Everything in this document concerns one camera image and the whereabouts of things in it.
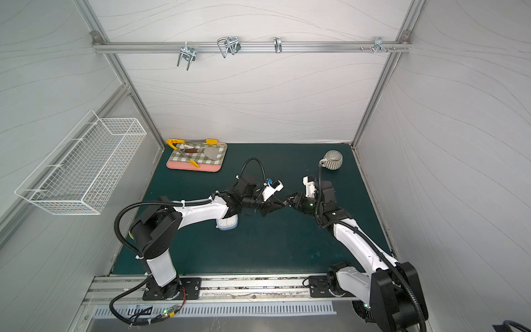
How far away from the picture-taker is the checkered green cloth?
1138 millimetres

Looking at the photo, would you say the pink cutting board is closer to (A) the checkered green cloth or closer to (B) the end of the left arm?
(A) the checkered green cloth

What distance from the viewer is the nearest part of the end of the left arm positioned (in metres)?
0.70

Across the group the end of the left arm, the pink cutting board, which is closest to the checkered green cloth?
the pink cutting board

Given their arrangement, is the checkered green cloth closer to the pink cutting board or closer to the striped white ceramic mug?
the pink cutting board

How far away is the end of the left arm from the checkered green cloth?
0.45 meters
